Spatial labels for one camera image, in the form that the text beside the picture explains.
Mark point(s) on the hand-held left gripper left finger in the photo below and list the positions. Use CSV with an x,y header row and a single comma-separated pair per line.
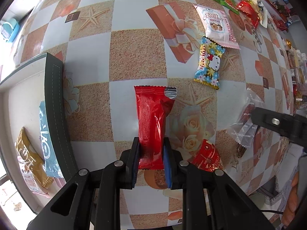
x,y
136,159

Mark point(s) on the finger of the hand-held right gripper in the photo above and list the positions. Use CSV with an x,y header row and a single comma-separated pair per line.
x,y
275,122

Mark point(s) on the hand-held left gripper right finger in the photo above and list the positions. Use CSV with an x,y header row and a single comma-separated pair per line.
x,y
168,170

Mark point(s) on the plain red snack packet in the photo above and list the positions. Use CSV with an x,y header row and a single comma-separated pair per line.
x,y
152,124

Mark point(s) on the dark stitched storage tray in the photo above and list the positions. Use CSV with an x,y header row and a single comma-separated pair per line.
x,y
56,100

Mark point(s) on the pink snack packet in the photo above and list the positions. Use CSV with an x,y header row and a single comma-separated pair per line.
x,y
31,184

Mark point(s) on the person's right hand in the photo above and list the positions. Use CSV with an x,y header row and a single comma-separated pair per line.
x,y
290,196

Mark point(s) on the clear packet with brown bar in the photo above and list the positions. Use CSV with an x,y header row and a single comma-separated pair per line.
x,y
247,129

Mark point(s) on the red gold patterned packet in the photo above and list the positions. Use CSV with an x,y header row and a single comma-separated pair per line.
x,y
207,155

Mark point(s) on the gold lid glass jar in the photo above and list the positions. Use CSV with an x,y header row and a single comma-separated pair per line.
x,y
286,44

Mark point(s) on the cartoon cat flower packet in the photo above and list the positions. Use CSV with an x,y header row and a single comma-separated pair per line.
x,y
209,64

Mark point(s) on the light blue snack packet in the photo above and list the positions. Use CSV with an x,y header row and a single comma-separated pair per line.
x,y
48,139

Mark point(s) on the gold snack packet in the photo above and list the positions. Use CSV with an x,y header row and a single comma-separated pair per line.
x,y
31,158

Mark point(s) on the checkered printed tablecloth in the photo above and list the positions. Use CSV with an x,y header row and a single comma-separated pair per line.
x,y
134,52

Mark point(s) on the pink white cookie packet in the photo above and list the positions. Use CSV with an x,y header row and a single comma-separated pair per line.
x,y
217,26

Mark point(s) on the red foil candy packet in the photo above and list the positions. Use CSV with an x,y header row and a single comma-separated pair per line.
x,y
247,10

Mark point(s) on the yellow white snack packet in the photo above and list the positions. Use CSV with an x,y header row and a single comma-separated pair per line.
x,y
255,0

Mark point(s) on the light blue small appliance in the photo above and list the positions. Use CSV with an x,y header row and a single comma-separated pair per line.
x,y
9,30

